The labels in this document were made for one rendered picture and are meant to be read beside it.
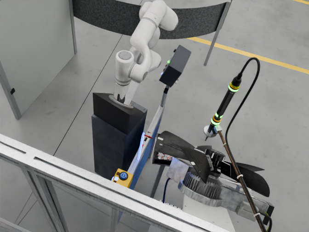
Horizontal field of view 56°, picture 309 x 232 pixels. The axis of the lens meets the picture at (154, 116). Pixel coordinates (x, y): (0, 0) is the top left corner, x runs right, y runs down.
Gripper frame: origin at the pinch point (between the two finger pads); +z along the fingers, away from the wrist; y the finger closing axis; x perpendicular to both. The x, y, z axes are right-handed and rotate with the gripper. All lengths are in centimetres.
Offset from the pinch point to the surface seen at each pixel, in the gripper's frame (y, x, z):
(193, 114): -128, 42, 143
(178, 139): -6.3, 36.8, 25.3
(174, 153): 5.3, 37.2, 23.4
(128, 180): 26.5, 18.1, 35.8
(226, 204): 17, 76, 35
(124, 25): -155, -64, 75
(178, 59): -68, 15, 19
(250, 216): 21, 89, 29
